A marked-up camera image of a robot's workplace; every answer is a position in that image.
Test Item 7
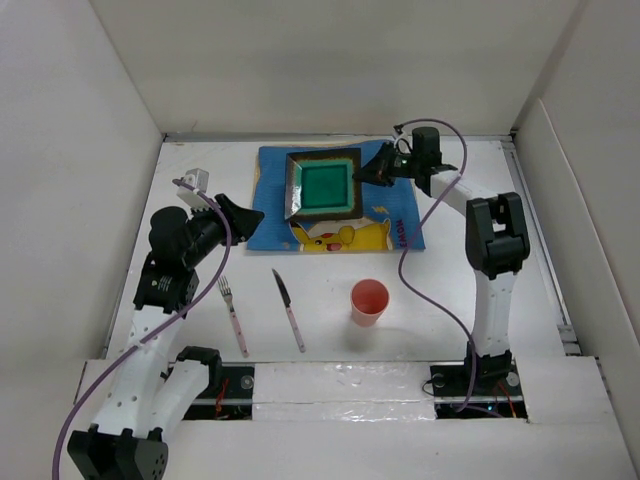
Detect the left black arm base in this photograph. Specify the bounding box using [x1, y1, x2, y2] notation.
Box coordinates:
[183, 363, 255, 421]

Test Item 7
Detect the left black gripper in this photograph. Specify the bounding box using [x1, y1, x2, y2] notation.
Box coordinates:
[182, 194, 262, 268]

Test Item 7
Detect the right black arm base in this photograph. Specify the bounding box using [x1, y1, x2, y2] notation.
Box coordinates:
[422, 363, 528, 420]

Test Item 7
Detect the fork with pink handle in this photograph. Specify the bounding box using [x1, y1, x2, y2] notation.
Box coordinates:
[218, 276, 249, 358]

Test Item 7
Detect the knife with pink handle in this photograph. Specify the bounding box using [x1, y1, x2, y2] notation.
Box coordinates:
[272, 269, 306, 353]

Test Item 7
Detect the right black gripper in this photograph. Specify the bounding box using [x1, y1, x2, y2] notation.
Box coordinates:
[352, 140, 421, 186]

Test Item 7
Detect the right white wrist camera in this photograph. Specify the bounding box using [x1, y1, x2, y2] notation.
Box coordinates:
[393, 125, 412, 154]

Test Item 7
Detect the blue Pikachu placemat cloth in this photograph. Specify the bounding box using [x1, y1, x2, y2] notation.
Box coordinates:
[248, 140, 420, 253]

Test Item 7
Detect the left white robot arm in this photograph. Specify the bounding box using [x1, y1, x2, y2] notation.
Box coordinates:
[67, 193, 264, 479]

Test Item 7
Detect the orange plastic cup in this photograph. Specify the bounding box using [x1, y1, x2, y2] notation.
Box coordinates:
[350, 279, 390, 328]

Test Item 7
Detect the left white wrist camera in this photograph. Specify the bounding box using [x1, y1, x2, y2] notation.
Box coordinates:
[177, 168, 209, 208]

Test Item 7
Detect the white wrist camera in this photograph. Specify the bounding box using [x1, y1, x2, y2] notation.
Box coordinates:
[393, 125, 412, 154]
[177, 168, 209, 208]

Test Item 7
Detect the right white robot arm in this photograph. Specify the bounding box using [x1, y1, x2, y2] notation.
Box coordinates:
[353, 123, 531, 394]

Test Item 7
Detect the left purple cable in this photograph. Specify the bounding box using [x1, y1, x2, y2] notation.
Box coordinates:
[52, 178, 232, 480]

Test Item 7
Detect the square green ceramic plate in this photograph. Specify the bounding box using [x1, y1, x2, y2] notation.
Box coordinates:
[284, 147, 363, 223]

